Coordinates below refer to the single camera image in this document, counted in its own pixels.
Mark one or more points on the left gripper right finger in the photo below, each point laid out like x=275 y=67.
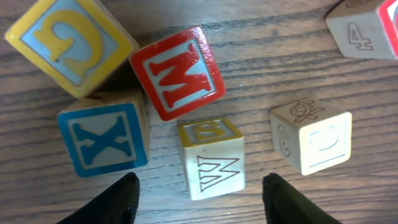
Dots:
x=284 y=204

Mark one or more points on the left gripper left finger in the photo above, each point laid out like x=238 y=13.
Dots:
x=118 y=204

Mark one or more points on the wooden block letter W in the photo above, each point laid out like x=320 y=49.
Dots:
x=213 y=157

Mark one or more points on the blue block letter X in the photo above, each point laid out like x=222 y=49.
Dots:
x=107 y=133

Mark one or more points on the yellow block centre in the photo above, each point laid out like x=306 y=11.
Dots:
x=311 y=134

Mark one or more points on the red block letter M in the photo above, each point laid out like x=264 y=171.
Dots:
x=179 y=73

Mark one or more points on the yellow block letter G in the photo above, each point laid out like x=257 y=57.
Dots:
x=78 y=43

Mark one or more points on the red block letter C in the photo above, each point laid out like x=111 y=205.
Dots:
x=365 y=29

